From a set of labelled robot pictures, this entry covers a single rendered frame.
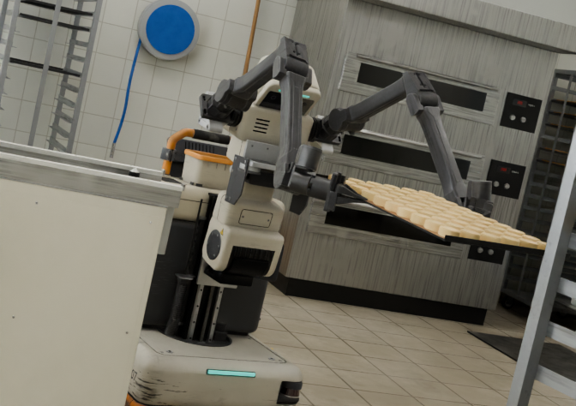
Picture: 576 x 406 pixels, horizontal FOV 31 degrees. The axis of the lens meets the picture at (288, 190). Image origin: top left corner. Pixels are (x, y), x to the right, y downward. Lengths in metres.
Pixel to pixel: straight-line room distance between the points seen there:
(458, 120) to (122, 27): 2.26
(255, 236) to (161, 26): 3.54
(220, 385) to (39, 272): 0.99
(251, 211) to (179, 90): 3.62
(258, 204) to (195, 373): 0.60
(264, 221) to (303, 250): 2.84
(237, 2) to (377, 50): 1.21
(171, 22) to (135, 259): 4.17
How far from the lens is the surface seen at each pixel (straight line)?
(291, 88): 2.93
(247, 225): 3.54
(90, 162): 3.10
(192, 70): 7.10
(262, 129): 3.49
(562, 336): 2.11
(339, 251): 6.48
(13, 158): 2.79
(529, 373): 2.14
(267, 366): 3.68
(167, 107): 7.08
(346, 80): 6.32
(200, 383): 3.55
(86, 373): 2.92
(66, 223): 2.81
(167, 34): 6.90
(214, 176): 3.79
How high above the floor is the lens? 1.21
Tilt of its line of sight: 5 degrees down
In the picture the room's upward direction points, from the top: 13 degrees clockwise
